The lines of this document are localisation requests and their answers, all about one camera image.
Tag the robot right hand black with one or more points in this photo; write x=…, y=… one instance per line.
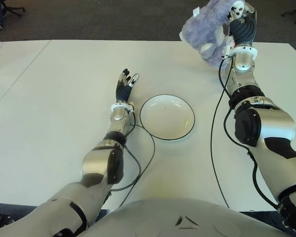
x=244, y=30

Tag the robot left hand black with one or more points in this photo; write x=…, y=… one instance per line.
x=123, y=90

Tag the purple plush bunny doll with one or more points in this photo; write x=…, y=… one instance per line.
x=204, y=32

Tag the robot right arm silver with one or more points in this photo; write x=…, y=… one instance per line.
x=276, y=126

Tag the robot left arm silver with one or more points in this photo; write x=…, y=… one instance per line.
x=96, y=163

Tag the white plate black rim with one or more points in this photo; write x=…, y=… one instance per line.
x=166, y=118

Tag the robot torso grey shell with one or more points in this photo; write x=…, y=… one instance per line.
x=187, y=219

